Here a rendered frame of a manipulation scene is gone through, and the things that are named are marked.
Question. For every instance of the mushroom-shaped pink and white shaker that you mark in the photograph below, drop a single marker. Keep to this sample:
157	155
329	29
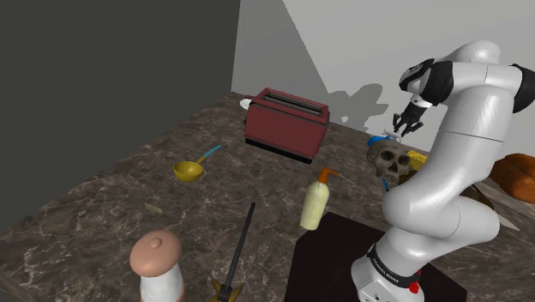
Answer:
156	255

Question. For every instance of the white plate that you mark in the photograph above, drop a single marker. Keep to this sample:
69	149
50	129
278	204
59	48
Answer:
244	103

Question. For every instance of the brown bread loaf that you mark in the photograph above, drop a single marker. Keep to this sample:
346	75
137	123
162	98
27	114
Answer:
516	177

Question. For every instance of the red toaster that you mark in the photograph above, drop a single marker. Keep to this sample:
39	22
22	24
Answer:
284	129

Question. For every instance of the small flat grey patterned piece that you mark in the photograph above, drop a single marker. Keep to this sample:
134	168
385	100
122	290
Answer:
153	208

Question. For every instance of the black rod with gold base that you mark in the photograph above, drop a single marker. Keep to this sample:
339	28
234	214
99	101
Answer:
238	251

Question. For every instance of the cream bottle with orange pump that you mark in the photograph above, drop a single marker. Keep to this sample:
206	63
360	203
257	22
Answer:
315	205

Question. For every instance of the yellow sponge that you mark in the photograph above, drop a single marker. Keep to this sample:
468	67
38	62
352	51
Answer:
418	158

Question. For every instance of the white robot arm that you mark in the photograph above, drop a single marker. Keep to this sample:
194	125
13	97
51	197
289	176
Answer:
459	167

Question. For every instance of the dark robot stand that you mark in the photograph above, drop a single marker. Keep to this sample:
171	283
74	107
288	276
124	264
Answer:
326	259

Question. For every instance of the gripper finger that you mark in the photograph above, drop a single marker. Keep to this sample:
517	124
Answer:
396	121
413	127

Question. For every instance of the grey-brown skull figure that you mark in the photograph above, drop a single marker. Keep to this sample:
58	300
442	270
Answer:
386	159

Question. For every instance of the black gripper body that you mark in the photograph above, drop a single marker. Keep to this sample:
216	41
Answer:
414	112

